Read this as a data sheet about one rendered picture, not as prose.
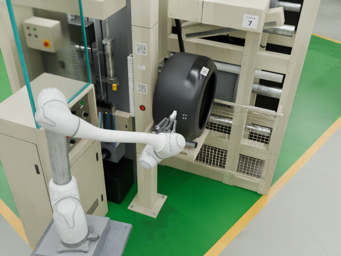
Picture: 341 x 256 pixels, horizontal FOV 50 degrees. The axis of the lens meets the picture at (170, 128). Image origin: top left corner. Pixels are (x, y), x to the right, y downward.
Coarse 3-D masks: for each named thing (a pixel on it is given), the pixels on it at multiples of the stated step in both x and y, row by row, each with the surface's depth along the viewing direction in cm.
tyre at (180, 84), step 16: (176, 64) 230; (192, 64) 229; (208, 64) 233; (160, 80) 228; (176, 80) 225; (192, 80) 223; (208, 80) 270; (160, 96) 227; (176, 96) 224; (192, 96) 222; (208, 96) 273; (160, 112) 230; (192, 112) 225; (208, 112) 266; (176, 128) 233; (192, 128) 232
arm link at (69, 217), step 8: (64, 200) 195; (72, 200) 196; (56, 208) 193; (64, 208) 192; (72, 208) 192; (80, 208) 196; (56, 216) 191; (64, 216) 190; (72, 216) 191; (80, 216) 194; (56, 224) 193; (64, 224) 190; (72, 224) 192; (80, 224) 195; (64, 232) 193; (72, 232) 194; (80, 232) 197; (64, 240) 198; (72, 240) 197; (80, 240) 200
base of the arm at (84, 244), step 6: (90, 228) 212; (90, 234) 206; (96, 234) 207; (60, 240) 206; (84, 240) 202; (90, 240) 206; (60, 246) 202; (66, 246) 201; (72, 246) 200; (78, 246) 201; (84, 246) 202; (84, 252) 201
